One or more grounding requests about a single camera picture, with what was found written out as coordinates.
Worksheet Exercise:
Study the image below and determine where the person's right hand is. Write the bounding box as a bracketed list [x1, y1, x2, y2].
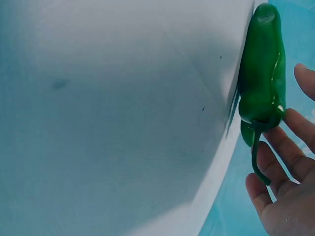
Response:
[245, 63, 315, 236]

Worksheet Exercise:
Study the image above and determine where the green pepper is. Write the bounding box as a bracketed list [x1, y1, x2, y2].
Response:
[238, 2, 287, 186]

